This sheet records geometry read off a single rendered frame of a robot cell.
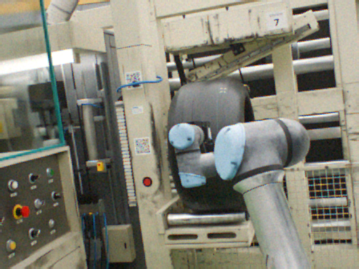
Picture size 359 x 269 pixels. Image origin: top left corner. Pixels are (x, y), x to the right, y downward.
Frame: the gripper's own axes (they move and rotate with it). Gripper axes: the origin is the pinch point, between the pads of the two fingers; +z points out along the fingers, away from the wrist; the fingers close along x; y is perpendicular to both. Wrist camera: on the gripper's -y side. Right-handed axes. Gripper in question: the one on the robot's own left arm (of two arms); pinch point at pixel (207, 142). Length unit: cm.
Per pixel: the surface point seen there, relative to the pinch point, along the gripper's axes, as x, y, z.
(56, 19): 84, 73, 42
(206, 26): 5, 55, 41
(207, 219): 7.2, -31.0, 17.8
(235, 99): -10.4, 15.9, 10.8
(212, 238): 5.7, -38.7, 16.8
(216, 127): -3.5, 5.4, 2.3
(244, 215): -8.1, -30.2, 17.9
